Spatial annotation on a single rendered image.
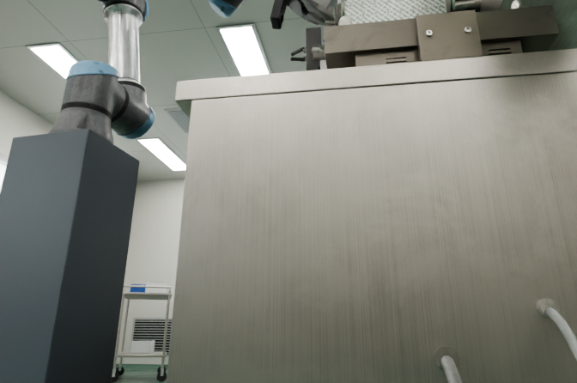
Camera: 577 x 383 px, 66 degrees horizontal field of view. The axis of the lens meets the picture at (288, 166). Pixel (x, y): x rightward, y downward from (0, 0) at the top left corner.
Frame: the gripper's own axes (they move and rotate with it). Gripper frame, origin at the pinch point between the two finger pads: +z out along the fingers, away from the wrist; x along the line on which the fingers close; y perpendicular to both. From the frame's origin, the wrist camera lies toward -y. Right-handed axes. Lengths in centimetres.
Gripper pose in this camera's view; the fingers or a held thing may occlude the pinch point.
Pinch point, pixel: (328, 21)
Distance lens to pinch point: 124.5
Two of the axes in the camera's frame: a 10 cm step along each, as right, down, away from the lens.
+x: 1.6, 3.4, 9.3
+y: 6.4, -7.5, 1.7
